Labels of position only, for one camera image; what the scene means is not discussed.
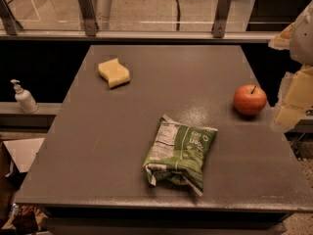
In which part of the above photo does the white pump bottle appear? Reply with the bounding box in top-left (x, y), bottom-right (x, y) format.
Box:
top-left (11, 79), bottom-right (39, 114)

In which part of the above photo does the left metal railing post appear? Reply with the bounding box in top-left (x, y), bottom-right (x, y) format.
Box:
top-left (0, 0), bottom-right (22, 35)

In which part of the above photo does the white cardboard box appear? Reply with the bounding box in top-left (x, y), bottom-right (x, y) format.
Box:
top-left (4, 138), bottom-right (44, 173)

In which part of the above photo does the middle metal railing post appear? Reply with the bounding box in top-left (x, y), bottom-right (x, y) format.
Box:
top-left (78, 0), bottom-right (98, 36)

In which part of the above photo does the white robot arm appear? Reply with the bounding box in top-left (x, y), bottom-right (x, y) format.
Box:
top-left (268, 1), bottom-right (313, 132)

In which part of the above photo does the right metal railing post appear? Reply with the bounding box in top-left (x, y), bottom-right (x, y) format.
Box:
top-left (212, 0), bottom-right (232, 38)

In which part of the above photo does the red apple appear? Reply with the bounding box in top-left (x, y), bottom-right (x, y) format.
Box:
top-left (233, 84), bottom-right (267, 116)

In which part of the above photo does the metal railing post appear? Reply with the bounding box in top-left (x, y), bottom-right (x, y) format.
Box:
top-left (0, 0), bottom-right (22, 35)
top-left (212, 0), bottom-right (232, 38)
top-left (78, 0), bottom-right (98, 36)

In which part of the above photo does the green jalapeno chip bag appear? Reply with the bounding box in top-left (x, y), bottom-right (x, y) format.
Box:
top-left (143, 115), bottom-right (217, 196)

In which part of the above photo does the metal railing base beam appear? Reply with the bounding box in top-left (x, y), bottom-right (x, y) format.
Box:
top-left (0, 29), bottom-right (277, 43)

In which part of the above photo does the yellow sponge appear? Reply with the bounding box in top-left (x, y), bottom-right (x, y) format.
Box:
top-left (98, 59), bottom-right (130, 88)

